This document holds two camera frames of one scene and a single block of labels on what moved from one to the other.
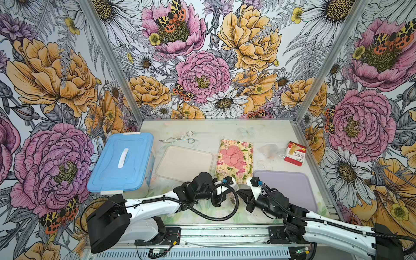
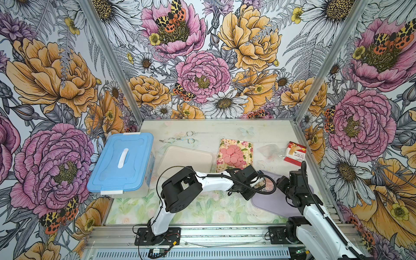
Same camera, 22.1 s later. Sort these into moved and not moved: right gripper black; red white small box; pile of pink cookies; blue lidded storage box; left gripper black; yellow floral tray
Moved: left gripper black; right gripper black
Not moved: blue lidded storage box; yellow floral tray; red white small box; pile of pink cookies
